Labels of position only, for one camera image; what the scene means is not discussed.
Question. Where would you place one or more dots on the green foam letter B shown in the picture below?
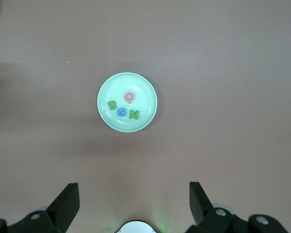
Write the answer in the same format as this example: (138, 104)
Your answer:
(109, 105)

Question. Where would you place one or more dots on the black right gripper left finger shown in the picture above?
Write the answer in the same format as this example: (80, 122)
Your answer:
(51, 218)

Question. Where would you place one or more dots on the red foam letter Q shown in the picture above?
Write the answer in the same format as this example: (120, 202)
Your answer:
(125, 97)

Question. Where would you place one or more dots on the light green plate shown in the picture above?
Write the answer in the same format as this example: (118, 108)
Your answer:
(143, 85)

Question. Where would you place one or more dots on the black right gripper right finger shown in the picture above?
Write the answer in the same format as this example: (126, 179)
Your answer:
(215, 221)

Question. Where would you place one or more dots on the blue foam letter G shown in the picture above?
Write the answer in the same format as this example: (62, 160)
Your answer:
(118, 112)

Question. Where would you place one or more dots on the green foam letter N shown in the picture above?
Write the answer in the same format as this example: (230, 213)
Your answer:
(134, 114)

